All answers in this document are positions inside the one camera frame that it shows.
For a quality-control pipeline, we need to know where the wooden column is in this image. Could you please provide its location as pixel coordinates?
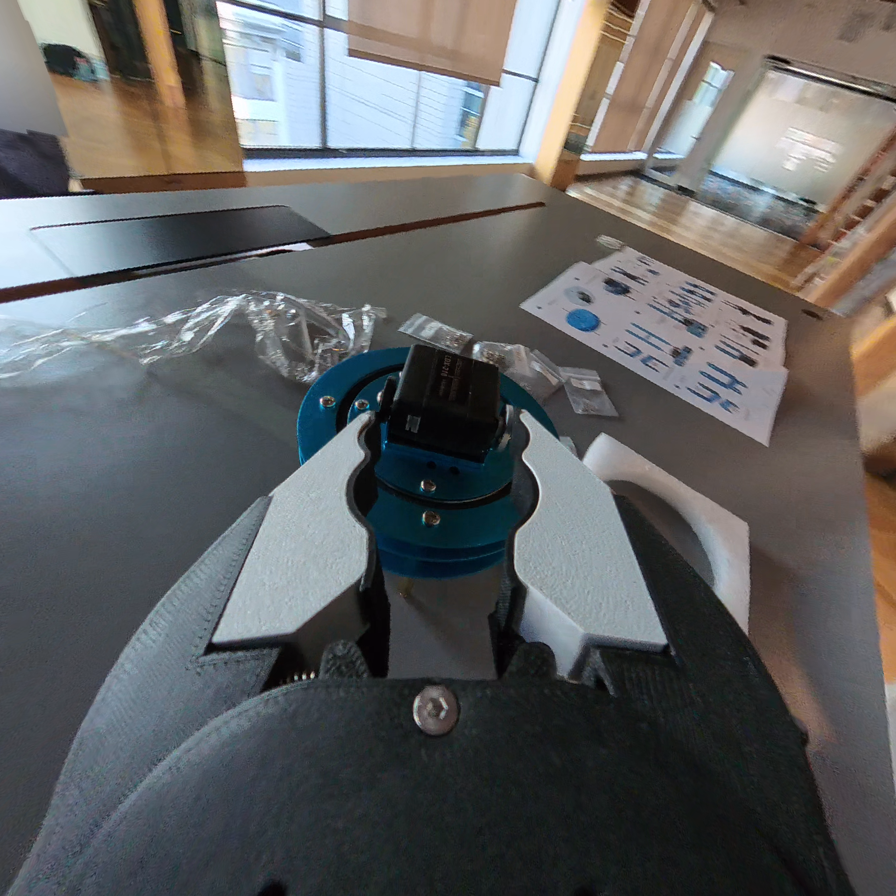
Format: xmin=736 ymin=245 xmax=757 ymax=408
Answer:
xmin=531 ymin=0 xmax=634 ymax=191

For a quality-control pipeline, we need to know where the black desk mat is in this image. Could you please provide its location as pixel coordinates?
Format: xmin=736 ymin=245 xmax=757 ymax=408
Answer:
xmin=30 ymin=204 xmax=331 ymax=282

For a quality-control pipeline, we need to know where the dark chair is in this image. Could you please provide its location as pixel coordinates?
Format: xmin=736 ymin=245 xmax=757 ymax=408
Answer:
xmin=0 ymin=128 xmax=72 ymax=198

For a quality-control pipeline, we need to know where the small bag of screws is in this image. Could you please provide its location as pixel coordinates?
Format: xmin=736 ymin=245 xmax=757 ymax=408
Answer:
xmin=563 ymin=367 xmax=621 ymax=420
xmin=472 ymin=340 xmax=533 ymax=375
xmin=397 ymin=312 xmax=472 ymax=352

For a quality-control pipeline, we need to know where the frosted glass partition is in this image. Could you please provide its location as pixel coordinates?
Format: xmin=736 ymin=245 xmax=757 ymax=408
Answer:
xmin=706 ymin=57 xmax=896 ymax=214

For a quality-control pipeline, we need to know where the blue patterned rug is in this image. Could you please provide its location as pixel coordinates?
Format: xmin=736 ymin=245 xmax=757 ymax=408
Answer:
xmin=699 ymin=170 xmax=826 ymax=240

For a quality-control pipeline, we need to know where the clear crumpled plastic wrap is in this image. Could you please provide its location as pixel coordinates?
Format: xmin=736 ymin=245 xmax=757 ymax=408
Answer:
xmin=0 ymin=291 xmax=390 ymax=387

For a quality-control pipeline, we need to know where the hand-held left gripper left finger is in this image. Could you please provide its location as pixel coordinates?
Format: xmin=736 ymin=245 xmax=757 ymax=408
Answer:
xmin=210 ymin=412 xmax=387 ymax=679

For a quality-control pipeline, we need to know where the beige roller blind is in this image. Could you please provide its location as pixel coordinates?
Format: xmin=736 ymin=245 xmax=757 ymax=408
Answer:
xmin=346 ymin=0 xmax=509 ymax=87

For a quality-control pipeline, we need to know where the large window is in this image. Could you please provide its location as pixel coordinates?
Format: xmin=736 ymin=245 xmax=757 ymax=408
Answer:
xmin=216 ymin=0 xmax=562 ymax=154

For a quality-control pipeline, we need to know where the printed instruction sheet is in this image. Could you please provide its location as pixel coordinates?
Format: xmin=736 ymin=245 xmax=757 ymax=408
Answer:
xmin=518 ymin=245 xmax=791 ymax=448

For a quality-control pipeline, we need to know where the white foam packing piece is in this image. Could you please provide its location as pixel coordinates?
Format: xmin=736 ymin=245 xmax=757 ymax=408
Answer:
xmin=559 ymin=432 xmax=752 ymax=632

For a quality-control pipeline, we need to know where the grey desk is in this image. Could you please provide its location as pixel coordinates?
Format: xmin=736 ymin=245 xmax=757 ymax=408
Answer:
xmin=0 ymin=172 xmax=884 ymax=896

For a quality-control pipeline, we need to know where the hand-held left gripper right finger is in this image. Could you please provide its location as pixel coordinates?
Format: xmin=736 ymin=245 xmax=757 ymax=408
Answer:
xmin=489 ymin=409 xmax=669 ymax=683

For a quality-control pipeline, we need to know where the blue robot base with servo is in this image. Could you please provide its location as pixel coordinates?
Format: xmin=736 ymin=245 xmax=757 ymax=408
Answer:
xmin=297 ymin=343 xmax=562 ymax=599

